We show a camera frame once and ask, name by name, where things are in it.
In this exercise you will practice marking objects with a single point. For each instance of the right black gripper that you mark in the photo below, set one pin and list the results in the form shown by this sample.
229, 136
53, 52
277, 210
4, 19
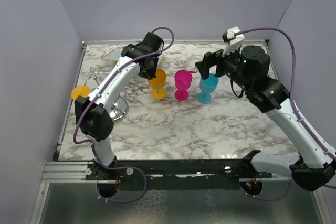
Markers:
212, 59

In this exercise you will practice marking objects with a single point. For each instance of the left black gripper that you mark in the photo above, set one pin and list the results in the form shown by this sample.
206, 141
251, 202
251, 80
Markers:
150, 75

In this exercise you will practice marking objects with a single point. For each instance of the yellow wine glass front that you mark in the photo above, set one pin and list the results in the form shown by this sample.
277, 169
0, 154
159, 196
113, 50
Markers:
157, 84

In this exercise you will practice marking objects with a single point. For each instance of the yellow wine glass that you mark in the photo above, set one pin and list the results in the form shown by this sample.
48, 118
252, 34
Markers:
157, 84
82, 90

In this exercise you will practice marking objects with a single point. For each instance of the blue plastic wine glass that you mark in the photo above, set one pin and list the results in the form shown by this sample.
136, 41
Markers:
207, 86

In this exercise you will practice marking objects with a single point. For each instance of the pink plastic wine glass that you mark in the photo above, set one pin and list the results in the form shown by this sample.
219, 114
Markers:
183, 80

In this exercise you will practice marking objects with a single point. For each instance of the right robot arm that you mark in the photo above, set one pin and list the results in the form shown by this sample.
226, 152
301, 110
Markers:
248, 67

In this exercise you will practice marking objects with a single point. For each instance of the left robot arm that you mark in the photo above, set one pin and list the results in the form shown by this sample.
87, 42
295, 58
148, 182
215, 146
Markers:
92, 111

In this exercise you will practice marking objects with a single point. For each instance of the chrome wine glass rack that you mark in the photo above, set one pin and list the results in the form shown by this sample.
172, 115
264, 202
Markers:
120, 108

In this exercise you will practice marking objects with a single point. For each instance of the yellow wine glass rear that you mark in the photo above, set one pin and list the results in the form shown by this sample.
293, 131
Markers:
82, 90

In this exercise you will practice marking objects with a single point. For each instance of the red card box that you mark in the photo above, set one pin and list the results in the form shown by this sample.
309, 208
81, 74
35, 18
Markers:
191, 69

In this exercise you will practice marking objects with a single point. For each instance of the yellow framed whiteboard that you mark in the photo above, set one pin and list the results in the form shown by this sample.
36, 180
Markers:
112, 56

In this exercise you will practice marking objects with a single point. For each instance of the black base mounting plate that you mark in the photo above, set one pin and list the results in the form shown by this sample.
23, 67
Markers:
189, 174

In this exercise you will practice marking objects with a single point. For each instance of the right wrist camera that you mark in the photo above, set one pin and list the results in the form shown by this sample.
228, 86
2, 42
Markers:
232, 40

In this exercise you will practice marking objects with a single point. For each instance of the aluminium rail frame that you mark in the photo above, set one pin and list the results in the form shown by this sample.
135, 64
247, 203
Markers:
221, 140

